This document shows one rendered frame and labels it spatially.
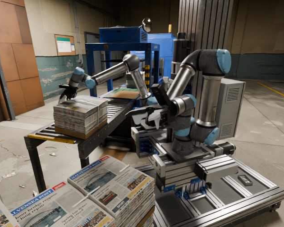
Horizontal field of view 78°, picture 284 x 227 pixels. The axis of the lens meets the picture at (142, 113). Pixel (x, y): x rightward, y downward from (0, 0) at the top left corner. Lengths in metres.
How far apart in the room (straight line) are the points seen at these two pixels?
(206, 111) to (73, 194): 0.80
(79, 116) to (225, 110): 1.12
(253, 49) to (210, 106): 9.19
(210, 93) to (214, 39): 0.46
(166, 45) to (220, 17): 3.37
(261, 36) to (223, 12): 8.87
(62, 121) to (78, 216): 0.83
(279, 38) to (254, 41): 0.97
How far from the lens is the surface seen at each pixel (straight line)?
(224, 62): 0.97
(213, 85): 1.01
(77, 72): 1.50
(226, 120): 1.54
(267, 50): 10.35
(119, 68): 1.41
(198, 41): 1.27
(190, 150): 1.21
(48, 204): 0.95
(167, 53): 4.67
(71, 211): 0.88
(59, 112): 1.50
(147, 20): 2.40
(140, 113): 0.67
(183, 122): 0.81
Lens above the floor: 1.46
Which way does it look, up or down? 20 degrees down
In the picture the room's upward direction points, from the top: straight up
